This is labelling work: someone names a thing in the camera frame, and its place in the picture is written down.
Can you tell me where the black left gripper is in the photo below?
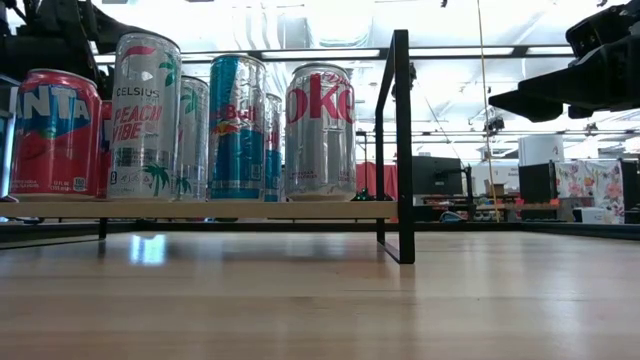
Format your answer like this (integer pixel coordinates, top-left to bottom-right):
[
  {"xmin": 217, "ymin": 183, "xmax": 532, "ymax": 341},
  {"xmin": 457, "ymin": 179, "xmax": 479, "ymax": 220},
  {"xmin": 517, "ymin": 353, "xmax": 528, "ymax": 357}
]
[{"xmin": 0, "ymin": 0, "xmax": 146, "ymax": 96}]

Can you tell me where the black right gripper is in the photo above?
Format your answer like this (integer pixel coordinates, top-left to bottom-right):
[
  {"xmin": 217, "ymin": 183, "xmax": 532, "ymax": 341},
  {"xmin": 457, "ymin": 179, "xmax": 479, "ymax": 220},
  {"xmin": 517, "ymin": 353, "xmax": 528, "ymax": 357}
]
[{"xmin": 488, "ymin": 3, "xmax": 640, "ymax": 124}]

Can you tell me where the white Celsius Peach Vibe can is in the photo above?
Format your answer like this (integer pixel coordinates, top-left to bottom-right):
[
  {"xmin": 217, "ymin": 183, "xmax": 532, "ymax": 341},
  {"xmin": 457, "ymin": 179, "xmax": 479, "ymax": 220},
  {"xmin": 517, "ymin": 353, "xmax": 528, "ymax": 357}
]
[
  {"xmin": 174, "ymin": 74, "xmax": 211, "ymax": 202},
  {"xmin": 107, "ymin": 32, "xmax": 183, "ymax": 202}
]

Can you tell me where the red Fanta can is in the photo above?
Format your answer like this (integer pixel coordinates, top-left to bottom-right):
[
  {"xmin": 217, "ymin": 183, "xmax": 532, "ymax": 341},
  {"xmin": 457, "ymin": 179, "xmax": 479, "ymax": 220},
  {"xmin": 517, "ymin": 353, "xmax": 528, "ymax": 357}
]
[
  {"xmin": 8, "ymin": 68, "xmax": 104, "ymax": 201},
  {"xmin": 98, "ymin": 99, "xmax": 115, "ymax": 200}
]

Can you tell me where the blue silver Red Bull can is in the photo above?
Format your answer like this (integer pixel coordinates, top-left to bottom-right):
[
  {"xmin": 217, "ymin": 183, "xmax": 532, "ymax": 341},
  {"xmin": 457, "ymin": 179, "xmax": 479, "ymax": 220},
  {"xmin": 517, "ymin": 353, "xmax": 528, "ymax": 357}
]
[
  {"xmin": 263, "ymin": 92, "xmax": 284, "ymax": 203},
  {"xmin": 207, "ymin": 53, "xmax": 268, "ymax": 202}
]

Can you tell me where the silver Diet Coke can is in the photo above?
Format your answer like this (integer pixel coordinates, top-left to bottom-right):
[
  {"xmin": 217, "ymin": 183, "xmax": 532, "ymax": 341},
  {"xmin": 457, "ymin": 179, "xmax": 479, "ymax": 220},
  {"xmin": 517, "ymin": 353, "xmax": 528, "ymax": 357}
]
[{"xmin": 283, "ymin": 62, "xmax": 358, "ymax": 203}]

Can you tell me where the white cabinet box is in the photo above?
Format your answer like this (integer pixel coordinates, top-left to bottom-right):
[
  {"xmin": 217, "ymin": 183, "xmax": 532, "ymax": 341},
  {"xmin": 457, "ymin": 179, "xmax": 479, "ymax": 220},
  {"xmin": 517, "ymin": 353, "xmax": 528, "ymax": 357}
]
[{"xmin": 517, "ymin": 134, "xmax": 566, "ymax": 167}]

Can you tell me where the floral patterned cloth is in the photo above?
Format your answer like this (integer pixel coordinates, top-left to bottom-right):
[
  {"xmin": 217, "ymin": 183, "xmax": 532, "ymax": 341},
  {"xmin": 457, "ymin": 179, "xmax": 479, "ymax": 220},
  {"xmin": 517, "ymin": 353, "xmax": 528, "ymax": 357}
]
[{"xmin": 554, "ymin": 158, "xmax": 626, "ymax": 225}]

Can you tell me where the black square panel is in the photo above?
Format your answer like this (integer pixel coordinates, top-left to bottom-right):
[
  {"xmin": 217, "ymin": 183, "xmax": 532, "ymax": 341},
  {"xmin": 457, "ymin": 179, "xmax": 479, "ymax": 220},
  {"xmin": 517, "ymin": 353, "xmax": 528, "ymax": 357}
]
[{"xmin": 518, "ymin": 162, "xmax": 558, "ymax": 205}]

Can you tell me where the white container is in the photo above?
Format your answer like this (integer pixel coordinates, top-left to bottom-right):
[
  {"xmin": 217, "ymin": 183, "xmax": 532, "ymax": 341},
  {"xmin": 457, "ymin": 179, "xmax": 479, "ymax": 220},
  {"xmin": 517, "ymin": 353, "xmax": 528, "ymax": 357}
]
[{"xmin": 579, "ymin": 206, "xmax": 609, "ymax": 224}]

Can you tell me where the black overhead beam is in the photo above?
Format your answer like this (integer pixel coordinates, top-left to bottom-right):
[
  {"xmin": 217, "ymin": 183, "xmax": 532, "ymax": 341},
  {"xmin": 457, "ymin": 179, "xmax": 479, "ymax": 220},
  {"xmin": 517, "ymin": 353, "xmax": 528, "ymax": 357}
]
[{"xmin": 92, "ymin": 43, "xmax": 576, "ymax": 65}]

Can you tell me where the cluttered background workbench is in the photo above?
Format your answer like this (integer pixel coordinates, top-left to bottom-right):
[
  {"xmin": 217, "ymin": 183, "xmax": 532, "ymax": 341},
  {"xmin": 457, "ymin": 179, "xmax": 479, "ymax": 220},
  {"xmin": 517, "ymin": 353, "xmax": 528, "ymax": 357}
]
[{"xmin": 419, "ymin": 194, "xmax": 566, "ymax": 222}]

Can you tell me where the black background monitor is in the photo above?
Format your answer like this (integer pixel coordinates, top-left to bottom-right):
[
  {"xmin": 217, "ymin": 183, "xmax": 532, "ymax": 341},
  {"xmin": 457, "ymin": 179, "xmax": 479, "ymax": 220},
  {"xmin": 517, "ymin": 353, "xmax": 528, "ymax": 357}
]
[{"xmin": 412, "ymin": 156, "xmax": 475, "ymax": 221}]

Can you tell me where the red cloth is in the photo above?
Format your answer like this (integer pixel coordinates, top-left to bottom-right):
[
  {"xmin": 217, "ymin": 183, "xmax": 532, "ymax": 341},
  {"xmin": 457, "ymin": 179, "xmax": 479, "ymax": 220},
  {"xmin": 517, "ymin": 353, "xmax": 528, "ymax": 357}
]
[{"xmin": 355, "ymin": 161, "xmax": 400, "ymax": 201}]

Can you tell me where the yellow hanging cable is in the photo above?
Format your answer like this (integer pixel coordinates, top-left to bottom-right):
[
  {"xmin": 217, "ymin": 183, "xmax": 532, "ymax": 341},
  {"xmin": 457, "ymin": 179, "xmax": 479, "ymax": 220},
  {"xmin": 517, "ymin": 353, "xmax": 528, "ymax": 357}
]
[{"xmin": 474, "ymin": 0, "xmax": 501, "ymax": 224}]

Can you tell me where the black aluminium table frame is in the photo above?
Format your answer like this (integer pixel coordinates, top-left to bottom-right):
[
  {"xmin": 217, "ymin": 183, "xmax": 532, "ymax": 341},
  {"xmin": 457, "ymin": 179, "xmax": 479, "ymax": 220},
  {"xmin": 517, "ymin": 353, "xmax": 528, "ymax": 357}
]
[{"xmin": 0, "ymin": 219, "xmax": 640, "ymax": 250}]

